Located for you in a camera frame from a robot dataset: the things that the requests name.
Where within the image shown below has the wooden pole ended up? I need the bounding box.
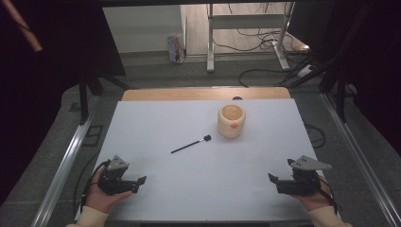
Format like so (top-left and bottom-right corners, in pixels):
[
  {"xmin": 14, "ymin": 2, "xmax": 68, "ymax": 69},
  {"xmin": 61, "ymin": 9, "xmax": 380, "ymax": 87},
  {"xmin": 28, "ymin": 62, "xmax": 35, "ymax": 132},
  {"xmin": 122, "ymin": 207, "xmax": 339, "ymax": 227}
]
[{"xmin": 1, "ymin": 0, "xmax": 44, "ymax": 53}]

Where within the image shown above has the tangle of black floor cables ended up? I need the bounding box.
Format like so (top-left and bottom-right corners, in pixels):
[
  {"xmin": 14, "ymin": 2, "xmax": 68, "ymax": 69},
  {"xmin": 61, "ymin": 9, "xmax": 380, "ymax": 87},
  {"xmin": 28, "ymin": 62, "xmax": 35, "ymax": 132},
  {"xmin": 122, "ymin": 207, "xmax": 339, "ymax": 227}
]
[{"xmin": 211, "ymin": 3, "xmax": 312, "ymax": 54}]

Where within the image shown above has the aluminium rail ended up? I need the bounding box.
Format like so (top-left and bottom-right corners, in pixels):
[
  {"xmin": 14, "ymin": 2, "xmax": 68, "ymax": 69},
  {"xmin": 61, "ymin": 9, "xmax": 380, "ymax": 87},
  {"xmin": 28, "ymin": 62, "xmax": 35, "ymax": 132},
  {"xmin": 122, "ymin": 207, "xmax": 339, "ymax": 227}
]
[
  {"xmin": 321, "ymin": 92, "xmax": 401, "ymax": 227},
  {"xmin": 30, "ymin": 94, "xmax": 102, "ymax": 227}
]

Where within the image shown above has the beige cup with orange mark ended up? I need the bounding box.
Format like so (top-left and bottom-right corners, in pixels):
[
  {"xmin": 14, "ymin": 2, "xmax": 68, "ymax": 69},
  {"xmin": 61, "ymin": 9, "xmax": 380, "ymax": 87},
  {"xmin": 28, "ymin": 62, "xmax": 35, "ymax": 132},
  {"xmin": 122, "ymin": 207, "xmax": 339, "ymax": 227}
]
[{"xmin": 217, "ymin": 104, "xmax": 247, "ymax": 139}]

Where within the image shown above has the white power strip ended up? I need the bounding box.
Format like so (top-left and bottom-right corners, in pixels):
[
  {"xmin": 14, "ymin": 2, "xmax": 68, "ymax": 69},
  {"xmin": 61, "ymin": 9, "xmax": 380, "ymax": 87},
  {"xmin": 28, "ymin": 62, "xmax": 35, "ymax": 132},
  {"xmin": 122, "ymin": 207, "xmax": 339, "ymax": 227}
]
[{"xmin": 297, "ymin": 63, "xmax": 314, "ymax": 79}]

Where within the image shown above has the thin black floor cable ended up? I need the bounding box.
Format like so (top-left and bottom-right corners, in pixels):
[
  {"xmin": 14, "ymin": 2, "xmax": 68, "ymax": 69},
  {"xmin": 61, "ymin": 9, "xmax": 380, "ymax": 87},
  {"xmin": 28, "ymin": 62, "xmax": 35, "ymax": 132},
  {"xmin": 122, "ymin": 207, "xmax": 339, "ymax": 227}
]
[{"xmin": 72, "ymin": 150, "xmax": 99, "ymax": 218}]

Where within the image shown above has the white table cover sheet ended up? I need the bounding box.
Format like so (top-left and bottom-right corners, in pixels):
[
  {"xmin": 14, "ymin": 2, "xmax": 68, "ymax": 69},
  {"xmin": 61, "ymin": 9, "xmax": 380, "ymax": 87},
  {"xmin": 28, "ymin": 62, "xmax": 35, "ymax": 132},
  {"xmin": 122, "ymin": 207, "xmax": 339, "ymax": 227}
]
[{"xmin": 75, "ymin": 98, "xmax": 343, "ymax": 223}]

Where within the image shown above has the colourful printed box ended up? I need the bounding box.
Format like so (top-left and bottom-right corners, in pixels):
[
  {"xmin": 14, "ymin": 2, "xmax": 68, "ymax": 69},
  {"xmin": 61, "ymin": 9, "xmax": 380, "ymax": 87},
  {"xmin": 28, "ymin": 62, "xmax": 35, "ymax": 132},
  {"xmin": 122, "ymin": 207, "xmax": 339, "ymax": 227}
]
[{"xmin": 166, "ymin": 35, "xmax": 186, "ymax": 65}]

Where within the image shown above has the hand-held gripper black cable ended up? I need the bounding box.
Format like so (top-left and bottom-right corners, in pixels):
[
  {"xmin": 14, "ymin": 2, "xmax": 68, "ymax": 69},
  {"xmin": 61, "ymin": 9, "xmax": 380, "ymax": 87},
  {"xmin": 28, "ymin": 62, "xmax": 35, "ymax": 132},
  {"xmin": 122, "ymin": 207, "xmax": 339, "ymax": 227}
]
[
  {"xmin": 318, "ymin": 177, "xmax": 340, "ymax": 216},
  {"xmin": 79, "ymin": 159, "xmax": 112, "ymax": 213}
]

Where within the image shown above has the black floor bracket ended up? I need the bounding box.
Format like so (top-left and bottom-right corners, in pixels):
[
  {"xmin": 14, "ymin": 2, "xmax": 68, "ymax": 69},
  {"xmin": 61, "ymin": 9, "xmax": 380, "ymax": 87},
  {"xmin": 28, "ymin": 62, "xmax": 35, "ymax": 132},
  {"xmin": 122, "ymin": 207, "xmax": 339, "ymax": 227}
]
[{"xmin": 82, "ymin": 125, "xmax": 104, "ymax": 148}]

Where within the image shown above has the black curtain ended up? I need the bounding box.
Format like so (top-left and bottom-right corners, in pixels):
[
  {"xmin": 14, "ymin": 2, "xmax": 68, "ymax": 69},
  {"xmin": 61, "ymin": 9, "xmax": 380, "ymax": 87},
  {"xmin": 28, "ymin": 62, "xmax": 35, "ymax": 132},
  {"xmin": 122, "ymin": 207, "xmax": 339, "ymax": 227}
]
[
  {"xmin": 287, "ymin": 0, "xmax": 401, "ymax": 156},
  {"xmin": 0, "ymin": 0, "xmax": 127, "ymax": 206}
]

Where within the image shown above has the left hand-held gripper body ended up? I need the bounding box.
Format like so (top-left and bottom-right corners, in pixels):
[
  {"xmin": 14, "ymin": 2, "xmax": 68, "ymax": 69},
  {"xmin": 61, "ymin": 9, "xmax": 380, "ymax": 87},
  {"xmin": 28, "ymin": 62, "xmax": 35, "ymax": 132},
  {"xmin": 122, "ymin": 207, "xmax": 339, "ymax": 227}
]
[{"xmin": 97, "ymin": 154, "xmax": 140, "ymax": 196}]

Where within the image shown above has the black metal stand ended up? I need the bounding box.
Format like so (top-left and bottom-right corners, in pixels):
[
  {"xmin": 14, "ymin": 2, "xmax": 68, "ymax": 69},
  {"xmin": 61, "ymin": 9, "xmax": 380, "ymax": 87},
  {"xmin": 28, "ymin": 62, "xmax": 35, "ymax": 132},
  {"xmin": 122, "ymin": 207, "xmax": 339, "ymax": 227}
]
[
  {"xmin": 78, "ymin": 69, "xmax": 131, "ymax": 126},
  {"xmin": 284, "ymin": 3, "xmax": 357, "ymax": 124}
]

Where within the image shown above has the white metal desk frame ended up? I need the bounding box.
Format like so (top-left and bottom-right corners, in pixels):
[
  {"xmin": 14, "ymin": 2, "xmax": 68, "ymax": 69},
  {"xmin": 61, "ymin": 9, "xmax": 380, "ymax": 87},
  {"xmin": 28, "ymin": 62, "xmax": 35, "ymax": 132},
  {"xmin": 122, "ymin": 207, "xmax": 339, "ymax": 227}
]
[{"xmin": 206, "ymin": 2, "xmax": 296, "ymax": 74}]

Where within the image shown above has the black brush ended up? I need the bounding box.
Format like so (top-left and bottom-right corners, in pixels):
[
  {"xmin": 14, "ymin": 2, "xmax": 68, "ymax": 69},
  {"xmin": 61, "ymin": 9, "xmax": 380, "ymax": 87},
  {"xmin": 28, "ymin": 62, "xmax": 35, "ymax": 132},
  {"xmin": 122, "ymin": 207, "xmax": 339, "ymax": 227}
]
[{"xmin": 170, "ymin": 134, "xmax": 213, "ymax": 155}]

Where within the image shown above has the person's left hand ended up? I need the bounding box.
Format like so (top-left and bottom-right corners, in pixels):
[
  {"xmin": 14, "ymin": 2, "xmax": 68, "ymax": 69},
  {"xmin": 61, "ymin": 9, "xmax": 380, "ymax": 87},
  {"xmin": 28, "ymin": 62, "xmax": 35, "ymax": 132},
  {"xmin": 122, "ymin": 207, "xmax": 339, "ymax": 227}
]
[{"xmin": 84, "ymin": 166, "xmax": 134, "ymax": 215}]

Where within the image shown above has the person's right hand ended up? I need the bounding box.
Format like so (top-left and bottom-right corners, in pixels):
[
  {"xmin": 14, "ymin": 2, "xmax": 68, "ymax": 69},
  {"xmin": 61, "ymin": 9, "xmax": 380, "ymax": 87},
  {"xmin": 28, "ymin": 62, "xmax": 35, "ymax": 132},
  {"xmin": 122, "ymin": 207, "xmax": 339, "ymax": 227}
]
[{"xmin": 291, "ymin": 175, "xmax": 336, "ymax": 213}]

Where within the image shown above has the right hand-held gripper black cable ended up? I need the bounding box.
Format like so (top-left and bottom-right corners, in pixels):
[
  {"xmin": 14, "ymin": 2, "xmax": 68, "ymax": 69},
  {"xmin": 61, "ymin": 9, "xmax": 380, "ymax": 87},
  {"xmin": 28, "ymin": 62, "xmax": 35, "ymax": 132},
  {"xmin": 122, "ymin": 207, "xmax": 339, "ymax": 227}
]
[{"xmin": 318, "ymin": 177, "xmax": 340, "ymax": 216}]

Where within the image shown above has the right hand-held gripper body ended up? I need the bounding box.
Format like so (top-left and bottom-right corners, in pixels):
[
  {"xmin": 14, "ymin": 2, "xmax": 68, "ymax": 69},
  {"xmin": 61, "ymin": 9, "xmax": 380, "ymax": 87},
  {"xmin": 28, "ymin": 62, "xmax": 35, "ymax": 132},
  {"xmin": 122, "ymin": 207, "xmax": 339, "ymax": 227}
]
[{"xmin": 276, "ymin": 154, "xmax": 333, "ymax": 196}]

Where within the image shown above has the left hand-held gripper black cable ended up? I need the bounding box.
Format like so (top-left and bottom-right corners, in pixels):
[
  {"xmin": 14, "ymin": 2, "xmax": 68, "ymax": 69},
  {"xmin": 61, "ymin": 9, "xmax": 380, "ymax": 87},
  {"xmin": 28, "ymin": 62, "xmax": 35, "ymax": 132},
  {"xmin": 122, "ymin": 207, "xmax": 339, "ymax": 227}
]
[{"xmin": 79, "ymin": 159, "xmax": 112, "ymax": 213}]

